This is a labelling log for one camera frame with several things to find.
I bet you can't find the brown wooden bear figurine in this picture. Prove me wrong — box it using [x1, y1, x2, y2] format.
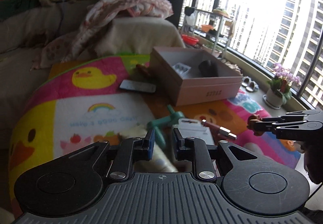
[247, 114, 264, 137]

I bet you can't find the cream lotion tube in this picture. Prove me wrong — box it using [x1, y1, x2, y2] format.
[118, 124, 178, 173]

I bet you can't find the white cable retail box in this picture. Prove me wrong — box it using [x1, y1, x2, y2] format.
[172, 118, 215, 145]

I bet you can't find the red silver lipstick tube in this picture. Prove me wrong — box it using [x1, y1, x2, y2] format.
[201, 120, 237, 141]

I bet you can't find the teal plastic toy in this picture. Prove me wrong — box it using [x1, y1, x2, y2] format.
[147, 105, 185, 150]

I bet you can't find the potted pink flower plant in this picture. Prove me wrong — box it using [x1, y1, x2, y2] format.
[265, 62, 301, 109]

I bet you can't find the pair of slippers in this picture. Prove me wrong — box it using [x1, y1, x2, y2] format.
[241, 76, 259, 92]

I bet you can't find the pink cardboard box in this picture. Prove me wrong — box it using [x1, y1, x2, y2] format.
[149, 47, 242, 106]

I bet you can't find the white charger adapter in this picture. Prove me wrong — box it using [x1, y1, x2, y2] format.
[172, 62, 191, 75]

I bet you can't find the black round object in box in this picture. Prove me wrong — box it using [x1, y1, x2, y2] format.
[198, 60, 218, 77]

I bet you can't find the red wooden cylinder toy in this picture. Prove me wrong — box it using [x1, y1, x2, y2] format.
[136, 64, 151, 79]

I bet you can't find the colourful cartoon play mat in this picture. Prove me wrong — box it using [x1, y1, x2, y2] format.
[9, 55, 309, 223]

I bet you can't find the metal balcony shelf rack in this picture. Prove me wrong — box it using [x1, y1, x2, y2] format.
[180, 7, 235, 58]

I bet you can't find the floral pink blanket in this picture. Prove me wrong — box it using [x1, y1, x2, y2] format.
[30, 0, 174, 71]

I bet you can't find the beige covered sofa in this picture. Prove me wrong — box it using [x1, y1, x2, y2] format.
[0, 0, 186, 139]

